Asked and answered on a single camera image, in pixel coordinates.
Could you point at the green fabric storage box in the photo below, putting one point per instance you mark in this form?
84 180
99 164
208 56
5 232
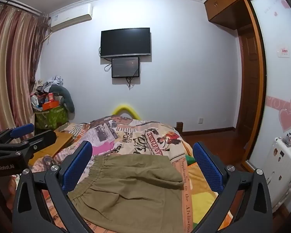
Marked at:
52 117

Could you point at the olive green pants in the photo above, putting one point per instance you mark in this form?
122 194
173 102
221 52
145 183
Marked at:
126 194

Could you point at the white heart sticker sliding door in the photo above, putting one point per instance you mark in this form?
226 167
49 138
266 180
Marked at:
278 82

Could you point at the small black wall monitor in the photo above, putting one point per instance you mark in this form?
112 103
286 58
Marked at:
125 67

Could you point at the black wall television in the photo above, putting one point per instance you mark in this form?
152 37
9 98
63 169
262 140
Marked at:
125 42

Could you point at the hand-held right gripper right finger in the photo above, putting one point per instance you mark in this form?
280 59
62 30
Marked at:
206 165

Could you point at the pile of clothes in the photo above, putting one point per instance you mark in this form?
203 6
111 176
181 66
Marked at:
49 82

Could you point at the white paper door sign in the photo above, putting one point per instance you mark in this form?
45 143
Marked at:
283 51

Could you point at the white suitcase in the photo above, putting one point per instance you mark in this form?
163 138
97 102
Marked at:
281 165

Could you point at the wooden bed post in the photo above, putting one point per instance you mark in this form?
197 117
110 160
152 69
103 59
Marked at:
180 127

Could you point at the yellow foam tube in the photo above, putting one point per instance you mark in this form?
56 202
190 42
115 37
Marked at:
126 108

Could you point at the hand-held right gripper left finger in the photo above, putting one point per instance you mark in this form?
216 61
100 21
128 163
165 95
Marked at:
77 167

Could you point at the striped red curtain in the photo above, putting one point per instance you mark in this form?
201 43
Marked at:
12 65

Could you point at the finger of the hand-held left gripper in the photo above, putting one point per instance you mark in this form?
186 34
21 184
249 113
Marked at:
41 137
21 129

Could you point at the wooden bedside table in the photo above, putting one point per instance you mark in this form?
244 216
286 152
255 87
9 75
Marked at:
60 139

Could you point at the white curtain rail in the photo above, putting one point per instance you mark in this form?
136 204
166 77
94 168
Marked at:
24 6

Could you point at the orange box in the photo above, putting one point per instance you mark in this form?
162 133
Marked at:
51 105

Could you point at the white wall outlet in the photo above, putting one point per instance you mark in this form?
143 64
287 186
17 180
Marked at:
201 120

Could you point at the printed newspaper pattern blanket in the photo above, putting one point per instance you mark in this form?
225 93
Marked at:
155 140

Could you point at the wooden room door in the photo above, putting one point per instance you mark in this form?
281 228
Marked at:
249 82

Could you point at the white air conditioner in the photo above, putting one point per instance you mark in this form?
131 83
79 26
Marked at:
71 17

